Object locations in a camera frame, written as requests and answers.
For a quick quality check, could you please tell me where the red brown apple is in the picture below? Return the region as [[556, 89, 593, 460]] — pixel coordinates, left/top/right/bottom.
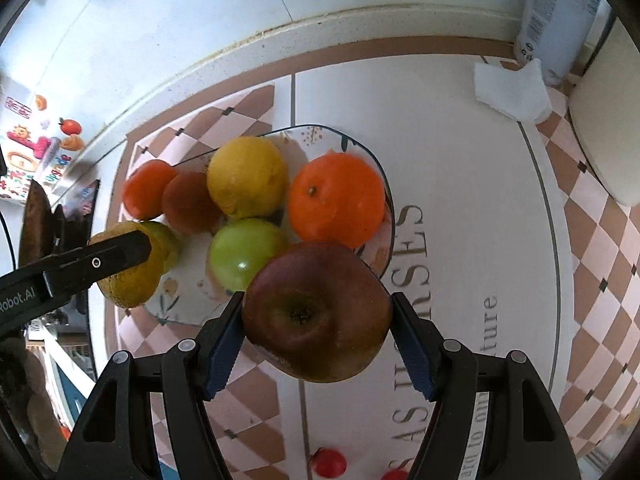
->
[[241, 241, 394, 384]]

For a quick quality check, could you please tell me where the grey spray can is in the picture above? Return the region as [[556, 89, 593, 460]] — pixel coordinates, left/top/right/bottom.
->
[[514, 0, 613, 86]]

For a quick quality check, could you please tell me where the floral oval plate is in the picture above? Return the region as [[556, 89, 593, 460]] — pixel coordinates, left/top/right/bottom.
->
[[115, 124, 396, 328]]

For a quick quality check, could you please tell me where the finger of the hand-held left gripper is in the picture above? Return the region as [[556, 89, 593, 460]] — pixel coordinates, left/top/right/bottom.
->
[[42, 230, 153, 306]]

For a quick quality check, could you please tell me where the white tissue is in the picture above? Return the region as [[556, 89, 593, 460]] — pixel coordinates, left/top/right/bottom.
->
[[473, 57, 553, 125]]

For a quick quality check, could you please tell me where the checkered table cloth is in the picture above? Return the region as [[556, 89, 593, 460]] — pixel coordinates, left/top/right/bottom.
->
[[102, 35, 640, 480]]

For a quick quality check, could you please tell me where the green apple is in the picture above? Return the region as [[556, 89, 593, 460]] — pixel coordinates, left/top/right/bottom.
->
[[208, 217, 291, 292]]

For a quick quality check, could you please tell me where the colourful wall sticker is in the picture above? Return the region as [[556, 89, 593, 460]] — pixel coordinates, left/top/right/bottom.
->
[[0, 80, 86, 206]]

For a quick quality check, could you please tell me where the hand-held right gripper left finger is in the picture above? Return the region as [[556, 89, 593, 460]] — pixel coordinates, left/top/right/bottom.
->
[[57, 290, 248, 480]]

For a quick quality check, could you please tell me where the small dark red apple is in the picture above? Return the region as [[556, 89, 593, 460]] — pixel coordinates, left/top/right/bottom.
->
[[161, 171, 223, 235]]

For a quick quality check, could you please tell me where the greenish yellow lemon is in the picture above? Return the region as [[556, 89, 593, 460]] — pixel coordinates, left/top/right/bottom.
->
[[95, 220, 182, 309]]

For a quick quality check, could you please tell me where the person's left forearm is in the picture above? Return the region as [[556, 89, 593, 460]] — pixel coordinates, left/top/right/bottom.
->
[[0, 332, 68, 476]]

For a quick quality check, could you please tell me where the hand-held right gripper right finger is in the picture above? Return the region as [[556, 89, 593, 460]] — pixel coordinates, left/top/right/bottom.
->
[[390, 291, 583, 480]]

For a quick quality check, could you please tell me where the orange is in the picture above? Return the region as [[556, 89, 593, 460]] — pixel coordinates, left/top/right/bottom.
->
[[122, 159, 178, 221], [288, 152, 387, 249]]

